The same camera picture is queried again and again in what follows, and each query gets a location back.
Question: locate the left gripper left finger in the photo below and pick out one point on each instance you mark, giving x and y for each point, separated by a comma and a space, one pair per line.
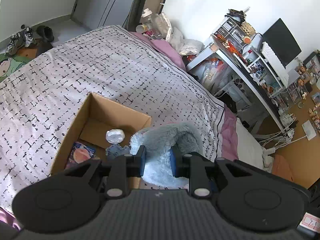
123, 173

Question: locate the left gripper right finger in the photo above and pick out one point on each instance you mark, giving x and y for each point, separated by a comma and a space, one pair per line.
197, 169

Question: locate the light blue fluffy plush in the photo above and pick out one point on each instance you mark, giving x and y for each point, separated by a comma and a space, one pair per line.
158, 142

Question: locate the clear plastic ball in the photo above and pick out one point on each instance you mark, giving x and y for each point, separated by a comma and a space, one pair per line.
115, 136

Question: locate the pink blanket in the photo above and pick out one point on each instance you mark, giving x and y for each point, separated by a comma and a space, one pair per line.
228, 130

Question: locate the pink picture card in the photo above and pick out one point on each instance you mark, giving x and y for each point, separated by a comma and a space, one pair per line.
79, 153

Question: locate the brown cardboard box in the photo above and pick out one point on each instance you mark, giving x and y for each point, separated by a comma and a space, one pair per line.
96, 116

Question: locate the white mattress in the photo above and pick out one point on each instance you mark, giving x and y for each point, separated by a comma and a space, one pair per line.
249, 150

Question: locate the white black patterned bedspread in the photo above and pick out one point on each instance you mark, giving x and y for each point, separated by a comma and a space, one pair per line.
40, 100

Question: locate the white desk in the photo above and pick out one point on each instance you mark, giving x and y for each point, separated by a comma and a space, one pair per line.
255, 82

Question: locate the white keyboard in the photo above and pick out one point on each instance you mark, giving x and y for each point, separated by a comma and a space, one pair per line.
271, 57

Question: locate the clear plastic bottle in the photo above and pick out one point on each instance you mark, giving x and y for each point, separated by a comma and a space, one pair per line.
149, 22

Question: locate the black computer monitor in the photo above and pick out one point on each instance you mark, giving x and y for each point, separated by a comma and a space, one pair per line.
282, 42

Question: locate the green cartoon floor mat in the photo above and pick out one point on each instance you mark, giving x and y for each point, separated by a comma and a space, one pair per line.
10, 64

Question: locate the dark slippers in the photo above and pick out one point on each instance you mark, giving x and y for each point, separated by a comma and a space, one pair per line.
45, 32

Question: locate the pair of sneakers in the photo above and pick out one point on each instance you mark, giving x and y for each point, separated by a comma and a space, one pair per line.
23, 38

